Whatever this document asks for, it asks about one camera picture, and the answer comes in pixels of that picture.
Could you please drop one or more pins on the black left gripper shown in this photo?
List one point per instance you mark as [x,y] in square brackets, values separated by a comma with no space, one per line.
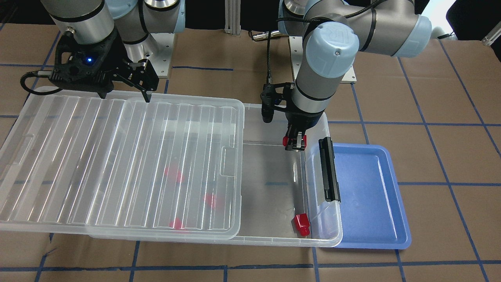
[301,118]

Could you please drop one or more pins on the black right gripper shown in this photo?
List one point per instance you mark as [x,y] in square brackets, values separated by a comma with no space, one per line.
[116,50]

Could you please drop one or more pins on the red block carried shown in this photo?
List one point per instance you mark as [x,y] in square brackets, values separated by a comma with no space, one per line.
[296,143]

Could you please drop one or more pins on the clear plastic box lid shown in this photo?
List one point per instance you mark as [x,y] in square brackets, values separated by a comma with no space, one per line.
[77,164]

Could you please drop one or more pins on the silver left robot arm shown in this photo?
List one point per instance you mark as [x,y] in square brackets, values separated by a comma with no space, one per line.
[333,32]

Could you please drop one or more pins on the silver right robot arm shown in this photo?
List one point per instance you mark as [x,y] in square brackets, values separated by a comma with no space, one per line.
[93,20]

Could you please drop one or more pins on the clear plastic storage box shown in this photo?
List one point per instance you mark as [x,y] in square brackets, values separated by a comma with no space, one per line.
[277,185]

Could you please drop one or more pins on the red block upper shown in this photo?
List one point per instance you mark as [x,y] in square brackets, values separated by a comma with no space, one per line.
[173,174]

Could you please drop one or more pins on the red block near latch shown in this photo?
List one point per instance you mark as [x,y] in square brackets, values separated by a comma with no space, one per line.
[302,224]

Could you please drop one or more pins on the red block middle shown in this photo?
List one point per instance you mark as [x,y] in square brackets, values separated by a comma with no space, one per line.
[214,202]

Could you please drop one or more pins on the blue plastic tray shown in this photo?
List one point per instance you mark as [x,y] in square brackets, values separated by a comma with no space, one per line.
[372,210]

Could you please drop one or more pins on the red block lower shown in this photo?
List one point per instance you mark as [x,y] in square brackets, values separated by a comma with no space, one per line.
[177,225]

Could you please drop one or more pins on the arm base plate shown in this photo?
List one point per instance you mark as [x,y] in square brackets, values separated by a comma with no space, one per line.
[322,57]
[160,55]

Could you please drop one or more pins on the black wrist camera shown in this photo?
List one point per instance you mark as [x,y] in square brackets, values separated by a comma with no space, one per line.
[269,103]

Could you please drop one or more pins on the black box latch handle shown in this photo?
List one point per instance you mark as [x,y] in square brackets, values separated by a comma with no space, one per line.
[328,168]

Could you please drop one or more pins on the aluminium frame post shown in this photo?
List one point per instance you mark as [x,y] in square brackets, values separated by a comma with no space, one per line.
[232,17]

